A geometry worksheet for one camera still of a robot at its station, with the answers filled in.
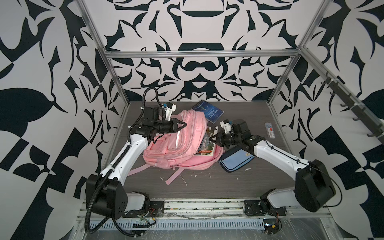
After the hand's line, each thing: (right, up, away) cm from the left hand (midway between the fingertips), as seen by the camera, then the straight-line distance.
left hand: (187, 122), depth 75 cm
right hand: (+12, -9, +5) cm, 15 cm away
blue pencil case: (+27, -21, +12) cm, 37 cm away
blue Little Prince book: (+18, +5, +37) cm, 41 cm away
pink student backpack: (-5, -14, 0) cm, 15 cm away
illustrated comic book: (+10, -14, +4) cm, 17 cm away
